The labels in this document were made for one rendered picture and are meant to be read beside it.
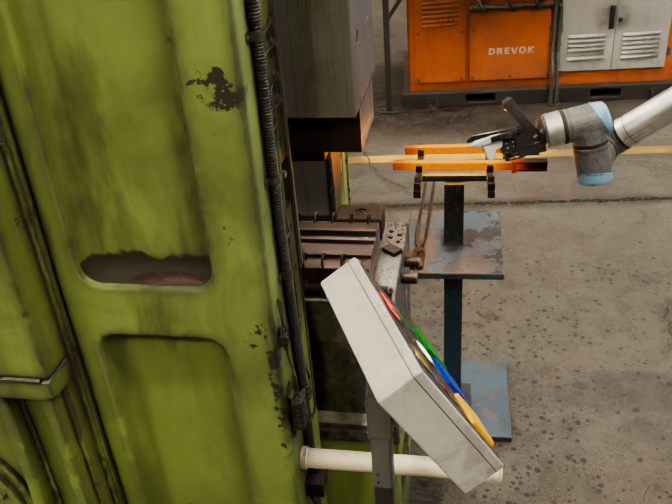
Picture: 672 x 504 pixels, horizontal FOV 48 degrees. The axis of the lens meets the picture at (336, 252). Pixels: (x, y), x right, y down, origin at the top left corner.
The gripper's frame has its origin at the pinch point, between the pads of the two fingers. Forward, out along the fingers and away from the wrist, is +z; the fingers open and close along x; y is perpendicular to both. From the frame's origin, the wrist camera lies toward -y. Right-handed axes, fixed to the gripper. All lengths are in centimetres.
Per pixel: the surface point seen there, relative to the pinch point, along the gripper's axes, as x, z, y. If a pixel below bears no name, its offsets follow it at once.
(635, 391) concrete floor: 57, -41, 108
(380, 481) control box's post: -81, 31, 49
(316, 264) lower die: -38, 41, 16
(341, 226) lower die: -23.3, 35.0, 10.7
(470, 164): 21.6, -0.2, 9.2
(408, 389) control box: -106, 18, 21
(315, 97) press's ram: -57, 28, -22
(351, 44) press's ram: -61, 19, -29
